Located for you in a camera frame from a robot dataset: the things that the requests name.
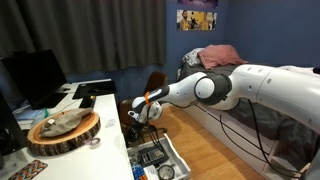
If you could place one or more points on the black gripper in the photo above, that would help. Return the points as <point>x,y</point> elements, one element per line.
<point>138,126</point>

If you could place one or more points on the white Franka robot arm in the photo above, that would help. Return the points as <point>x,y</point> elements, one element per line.
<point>273,90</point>

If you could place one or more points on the white drawer with calculator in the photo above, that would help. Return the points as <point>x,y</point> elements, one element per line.
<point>178,156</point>

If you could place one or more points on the black calculator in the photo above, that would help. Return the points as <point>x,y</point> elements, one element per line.
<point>153,155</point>

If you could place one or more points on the blue small blocks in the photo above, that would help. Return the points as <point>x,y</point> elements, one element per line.
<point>137,171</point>

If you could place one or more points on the round dark jar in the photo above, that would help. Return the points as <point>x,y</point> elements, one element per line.
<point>166,173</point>

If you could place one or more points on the clear tape roll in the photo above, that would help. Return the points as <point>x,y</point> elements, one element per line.
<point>90,142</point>

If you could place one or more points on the brown leather chair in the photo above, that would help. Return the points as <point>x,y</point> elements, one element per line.
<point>156,80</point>

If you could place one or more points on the black phone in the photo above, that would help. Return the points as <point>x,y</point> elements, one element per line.
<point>87,102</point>

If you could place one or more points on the black keyboard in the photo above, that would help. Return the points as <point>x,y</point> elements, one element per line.
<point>95,90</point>

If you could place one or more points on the round wooden log slab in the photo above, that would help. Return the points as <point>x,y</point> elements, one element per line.
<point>66,141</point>

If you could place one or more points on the grey flat cap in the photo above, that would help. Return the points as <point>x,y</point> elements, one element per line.
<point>63,123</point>

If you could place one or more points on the small black mouse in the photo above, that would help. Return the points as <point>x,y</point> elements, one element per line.
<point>66,89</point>

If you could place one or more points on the bed with grey duvet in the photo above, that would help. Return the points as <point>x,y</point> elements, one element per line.
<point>206,70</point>

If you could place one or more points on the teal papers stack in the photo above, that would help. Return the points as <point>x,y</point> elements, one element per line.
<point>30,116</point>

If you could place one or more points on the colourful zigzag patterned mat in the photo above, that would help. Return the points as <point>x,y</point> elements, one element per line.
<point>30,170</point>

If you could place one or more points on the pink pillow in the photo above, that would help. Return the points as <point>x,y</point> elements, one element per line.
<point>220,55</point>

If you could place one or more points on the dark grey curtain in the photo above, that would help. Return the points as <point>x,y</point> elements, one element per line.
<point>83,33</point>

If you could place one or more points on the black computer monitor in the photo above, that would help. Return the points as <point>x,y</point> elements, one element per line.
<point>33,76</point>

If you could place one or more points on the large black object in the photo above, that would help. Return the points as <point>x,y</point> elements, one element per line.
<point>10,133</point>

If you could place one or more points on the basketball players poster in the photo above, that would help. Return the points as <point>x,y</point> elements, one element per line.
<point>196,20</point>

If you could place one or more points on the purple poster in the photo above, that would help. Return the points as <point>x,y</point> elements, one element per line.
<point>198,3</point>

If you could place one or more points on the wooden slat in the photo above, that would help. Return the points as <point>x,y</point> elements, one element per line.
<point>300,171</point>

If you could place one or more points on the small black object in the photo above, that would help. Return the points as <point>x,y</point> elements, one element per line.
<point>316,70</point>

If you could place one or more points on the white bed frame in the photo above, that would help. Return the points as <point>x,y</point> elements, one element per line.
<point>206,123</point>

